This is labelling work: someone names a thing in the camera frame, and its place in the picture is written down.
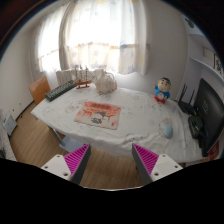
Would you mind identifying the blue dustpan under table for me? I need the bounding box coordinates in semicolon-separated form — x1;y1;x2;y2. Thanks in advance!
53;130;83;152

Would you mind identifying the black computer monitor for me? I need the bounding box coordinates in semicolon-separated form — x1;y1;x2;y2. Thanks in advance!
193;78;224;157

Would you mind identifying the cartoon boy figurine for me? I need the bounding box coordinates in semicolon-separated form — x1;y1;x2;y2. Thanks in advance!
154;77;171;103

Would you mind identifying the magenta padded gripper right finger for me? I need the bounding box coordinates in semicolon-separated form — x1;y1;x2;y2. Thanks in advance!
132;144;182;185

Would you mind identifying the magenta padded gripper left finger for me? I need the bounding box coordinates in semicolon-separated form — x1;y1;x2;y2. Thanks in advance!
42;144;91;185

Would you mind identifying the wooden model sailing ship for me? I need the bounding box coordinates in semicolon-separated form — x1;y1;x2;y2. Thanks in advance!
73;66;92;89

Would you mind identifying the white radiator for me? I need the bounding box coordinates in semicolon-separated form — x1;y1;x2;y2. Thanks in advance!
56;68;103;85

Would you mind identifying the black box beside monitor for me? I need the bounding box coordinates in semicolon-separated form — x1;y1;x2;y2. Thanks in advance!
188;116;203;139

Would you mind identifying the white patterned tablecloth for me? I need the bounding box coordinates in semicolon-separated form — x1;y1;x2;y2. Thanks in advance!
32;85;202;163

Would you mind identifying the white wall shelf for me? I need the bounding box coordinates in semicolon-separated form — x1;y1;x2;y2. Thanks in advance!
186;19;224;81

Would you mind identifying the wooden chair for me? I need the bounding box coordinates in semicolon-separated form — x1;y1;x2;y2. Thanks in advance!
29;76;50;104

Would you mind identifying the white sheer curtain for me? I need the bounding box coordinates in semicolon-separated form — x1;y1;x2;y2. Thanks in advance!
33;0;150;75

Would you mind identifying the black wifi router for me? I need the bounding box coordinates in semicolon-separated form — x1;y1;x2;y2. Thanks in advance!
177;84;198;116

